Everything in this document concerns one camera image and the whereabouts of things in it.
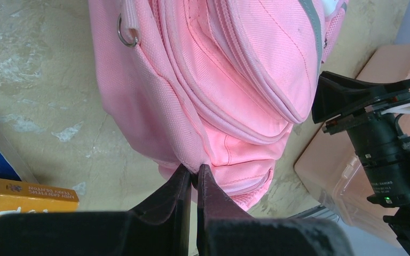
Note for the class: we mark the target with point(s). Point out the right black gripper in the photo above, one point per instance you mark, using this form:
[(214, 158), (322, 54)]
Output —
[(355, 107)]

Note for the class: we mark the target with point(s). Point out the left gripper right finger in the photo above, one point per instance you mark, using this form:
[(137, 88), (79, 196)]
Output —
[(226, 229)]

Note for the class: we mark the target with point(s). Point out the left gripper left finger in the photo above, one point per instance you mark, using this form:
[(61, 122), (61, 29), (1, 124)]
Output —
[(159, 225)]

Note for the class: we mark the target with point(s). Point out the pink student backpack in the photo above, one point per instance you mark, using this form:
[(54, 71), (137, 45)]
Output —
[(220, 83)]

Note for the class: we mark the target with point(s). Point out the pink translucent plastic box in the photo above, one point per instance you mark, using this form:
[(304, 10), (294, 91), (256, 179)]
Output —
[(358, 164)]

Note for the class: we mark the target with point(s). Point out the orange treehouse book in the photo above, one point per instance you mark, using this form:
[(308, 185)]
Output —
[(23, 197)]

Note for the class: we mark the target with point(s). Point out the aluminium rail frame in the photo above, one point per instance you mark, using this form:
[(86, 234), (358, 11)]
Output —
[(317, 212)]

